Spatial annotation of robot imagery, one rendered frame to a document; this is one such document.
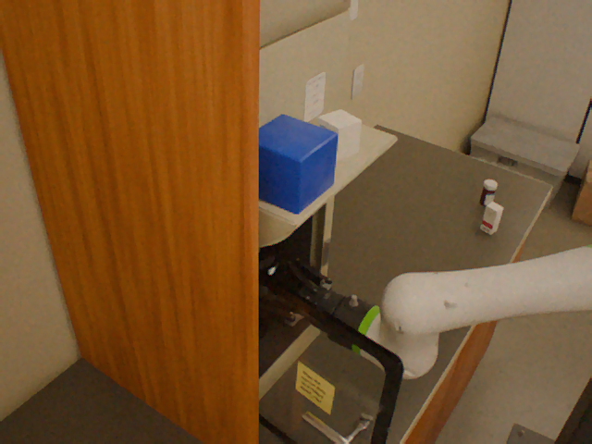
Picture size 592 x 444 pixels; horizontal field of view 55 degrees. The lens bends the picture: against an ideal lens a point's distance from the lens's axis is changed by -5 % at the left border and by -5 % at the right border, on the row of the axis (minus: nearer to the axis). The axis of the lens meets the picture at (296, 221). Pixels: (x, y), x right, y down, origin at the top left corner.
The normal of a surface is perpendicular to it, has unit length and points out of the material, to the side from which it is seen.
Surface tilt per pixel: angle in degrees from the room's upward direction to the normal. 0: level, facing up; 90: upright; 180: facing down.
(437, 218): 0
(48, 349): 90
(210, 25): 90
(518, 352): 0
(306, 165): 90
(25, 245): 90
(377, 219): 0
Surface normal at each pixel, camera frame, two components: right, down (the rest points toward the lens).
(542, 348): 0.04, -0.80
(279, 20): 0.83, 0.36
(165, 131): -0.56, 0.47
